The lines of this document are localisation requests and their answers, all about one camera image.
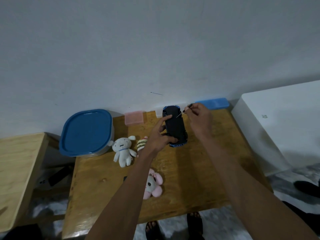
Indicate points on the black stand base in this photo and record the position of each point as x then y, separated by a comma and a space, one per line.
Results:
307, 188

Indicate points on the person's black sandal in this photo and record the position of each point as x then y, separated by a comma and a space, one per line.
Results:
194, 224
152, 231

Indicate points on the blue lidded plastic container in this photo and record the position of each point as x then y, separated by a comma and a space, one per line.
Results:
85, 132

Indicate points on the small black screwdriver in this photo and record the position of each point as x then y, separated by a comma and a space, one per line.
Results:
190, 105

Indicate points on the translucent white plastic case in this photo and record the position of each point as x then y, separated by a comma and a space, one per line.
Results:
158, 112

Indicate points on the black object under side table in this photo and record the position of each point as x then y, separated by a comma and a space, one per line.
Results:
60, 176

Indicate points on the person's left hand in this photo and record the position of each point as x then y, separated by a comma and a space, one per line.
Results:
155, 142

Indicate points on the person's right black sandal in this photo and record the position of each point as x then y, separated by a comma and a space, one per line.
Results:
194, 224

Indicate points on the person's left forearm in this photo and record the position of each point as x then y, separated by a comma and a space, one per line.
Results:
120, 202

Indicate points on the blue plastic case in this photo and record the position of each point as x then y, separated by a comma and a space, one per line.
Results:
215, 103

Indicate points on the brown striped plush pig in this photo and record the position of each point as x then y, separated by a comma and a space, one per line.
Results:
141, 144

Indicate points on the small pink plastic case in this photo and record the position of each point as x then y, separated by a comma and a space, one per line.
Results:
134, 118

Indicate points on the person's right forearm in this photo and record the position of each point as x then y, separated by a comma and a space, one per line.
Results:
255, 192

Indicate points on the white plush dog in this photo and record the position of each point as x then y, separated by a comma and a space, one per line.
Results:
122, 152

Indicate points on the light wooden side table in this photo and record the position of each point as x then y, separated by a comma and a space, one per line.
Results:
17, 177

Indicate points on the person's right hand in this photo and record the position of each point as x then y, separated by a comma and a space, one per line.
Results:
201, 121

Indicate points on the pink flower plush panda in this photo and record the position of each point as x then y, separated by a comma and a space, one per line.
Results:
153, 184

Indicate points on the person's left black sandal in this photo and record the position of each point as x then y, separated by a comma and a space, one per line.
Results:
152, 231

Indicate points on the white cabinet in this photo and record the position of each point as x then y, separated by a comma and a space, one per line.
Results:
280, 124

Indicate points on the blue toy car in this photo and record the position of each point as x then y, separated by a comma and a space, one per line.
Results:
175, 124

